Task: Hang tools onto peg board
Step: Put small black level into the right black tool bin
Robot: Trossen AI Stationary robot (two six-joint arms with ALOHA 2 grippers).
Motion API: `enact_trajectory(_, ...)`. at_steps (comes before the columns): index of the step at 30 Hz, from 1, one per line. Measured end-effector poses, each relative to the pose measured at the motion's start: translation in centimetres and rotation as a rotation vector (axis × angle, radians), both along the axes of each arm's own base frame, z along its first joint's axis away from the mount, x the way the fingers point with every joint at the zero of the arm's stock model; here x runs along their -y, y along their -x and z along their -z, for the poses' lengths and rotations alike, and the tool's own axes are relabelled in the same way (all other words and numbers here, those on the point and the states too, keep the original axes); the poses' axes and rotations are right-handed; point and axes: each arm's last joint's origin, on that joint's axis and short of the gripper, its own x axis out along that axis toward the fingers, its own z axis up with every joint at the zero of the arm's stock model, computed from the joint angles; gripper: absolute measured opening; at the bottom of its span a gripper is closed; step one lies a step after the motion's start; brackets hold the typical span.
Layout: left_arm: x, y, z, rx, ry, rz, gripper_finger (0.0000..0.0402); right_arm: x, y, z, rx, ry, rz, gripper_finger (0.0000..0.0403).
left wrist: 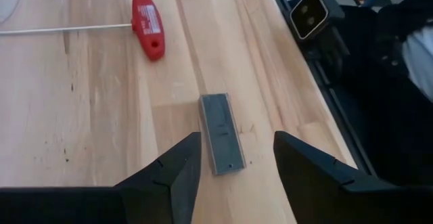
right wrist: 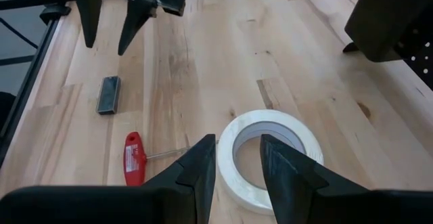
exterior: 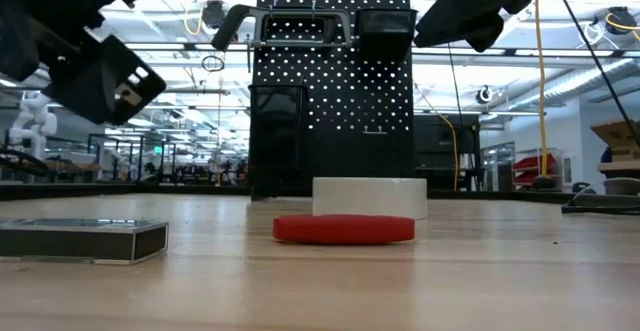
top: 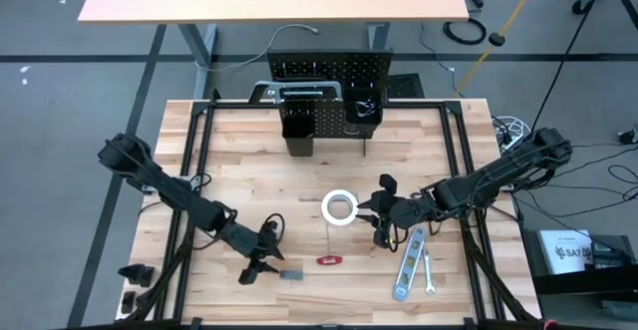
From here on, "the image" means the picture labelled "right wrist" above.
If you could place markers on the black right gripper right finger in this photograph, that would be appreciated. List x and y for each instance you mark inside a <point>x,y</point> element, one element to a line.
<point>291,183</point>

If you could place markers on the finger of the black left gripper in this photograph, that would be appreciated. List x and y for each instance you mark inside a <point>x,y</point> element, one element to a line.
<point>88,14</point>
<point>138,17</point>

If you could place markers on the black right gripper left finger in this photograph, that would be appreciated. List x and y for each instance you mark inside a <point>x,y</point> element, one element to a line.
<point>162,200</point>

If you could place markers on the white tape roll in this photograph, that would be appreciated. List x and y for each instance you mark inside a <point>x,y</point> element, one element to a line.
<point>277,117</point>

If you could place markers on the tall black pegboard bin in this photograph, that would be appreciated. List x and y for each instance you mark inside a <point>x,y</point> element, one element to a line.
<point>389,14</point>

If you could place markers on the black aluminium table frame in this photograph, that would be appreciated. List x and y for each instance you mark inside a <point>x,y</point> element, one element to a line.
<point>13,119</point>

